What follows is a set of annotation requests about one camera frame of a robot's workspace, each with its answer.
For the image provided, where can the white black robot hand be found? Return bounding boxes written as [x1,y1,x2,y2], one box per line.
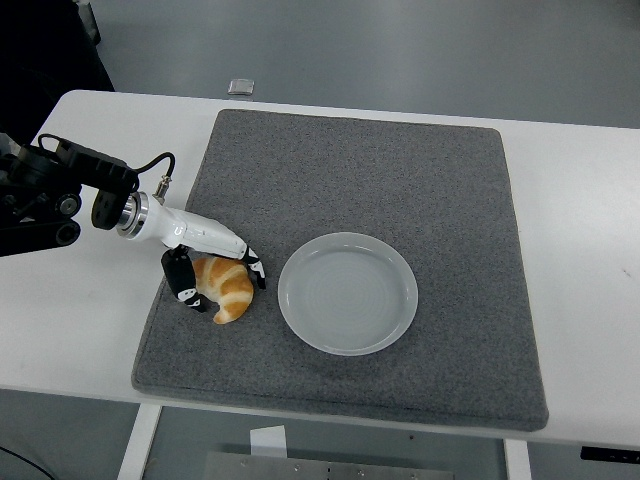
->
[142,202,268,315]

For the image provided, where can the golden croissant bread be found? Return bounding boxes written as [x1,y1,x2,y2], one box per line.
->
[192,255,255,325]

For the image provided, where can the round grey plate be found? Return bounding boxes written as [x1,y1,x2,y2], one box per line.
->
[277,231,419,357]

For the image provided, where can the grey felt mat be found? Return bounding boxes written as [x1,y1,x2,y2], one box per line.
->
[130,108,550,434]

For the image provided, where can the white table leg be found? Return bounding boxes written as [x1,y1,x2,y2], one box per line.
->
[115,403,164,480]
[502,438,533,480]

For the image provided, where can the person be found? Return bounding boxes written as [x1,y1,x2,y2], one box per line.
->
[0,0,116,146]

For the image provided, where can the black table control panel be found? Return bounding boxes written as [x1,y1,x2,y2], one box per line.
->
[579,444,640,464]

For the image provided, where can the thin black floor cable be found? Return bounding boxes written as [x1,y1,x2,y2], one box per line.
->
[0,444,51,480]

